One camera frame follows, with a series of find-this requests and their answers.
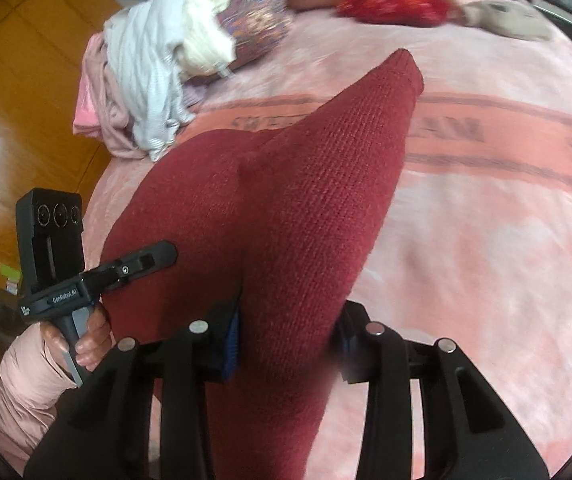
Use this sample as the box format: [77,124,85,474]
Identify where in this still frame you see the beige cloth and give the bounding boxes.
[458,0,554,43]

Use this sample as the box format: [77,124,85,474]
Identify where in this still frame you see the person's left forearm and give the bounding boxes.
[0,325,79,466]

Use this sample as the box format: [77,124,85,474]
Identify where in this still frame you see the light pink garment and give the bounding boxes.
[72,32,142,161]

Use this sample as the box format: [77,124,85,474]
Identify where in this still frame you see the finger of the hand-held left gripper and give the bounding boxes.
[97,240,178,293]

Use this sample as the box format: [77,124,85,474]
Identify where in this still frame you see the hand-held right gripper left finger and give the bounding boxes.
[23,302,242,480]

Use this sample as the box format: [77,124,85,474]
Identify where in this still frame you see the purple patterned pillow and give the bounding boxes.
[181,0,294,106]

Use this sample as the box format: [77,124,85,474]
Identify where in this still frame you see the cream cloth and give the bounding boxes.
[173,0,237,78]

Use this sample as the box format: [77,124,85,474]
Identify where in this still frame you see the pink printed blanket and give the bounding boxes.
[83,0,572,478]

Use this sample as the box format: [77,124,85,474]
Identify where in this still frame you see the dark red knit sweater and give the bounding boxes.
[100,49,424,480]

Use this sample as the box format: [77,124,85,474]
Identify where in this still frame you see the white striped garment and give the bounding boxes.
[103,0,197,161]

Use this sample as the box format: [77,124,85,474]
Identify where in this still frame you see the person's left hand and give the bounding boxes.
[41,305,114,368]

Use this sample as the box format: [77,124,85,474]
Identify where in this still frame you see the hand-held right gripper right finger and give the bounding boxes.
[333,300,551,480]

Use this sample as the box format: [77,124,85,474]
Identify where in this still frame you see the bright red cloth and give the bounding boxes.
[336,0,452,28]

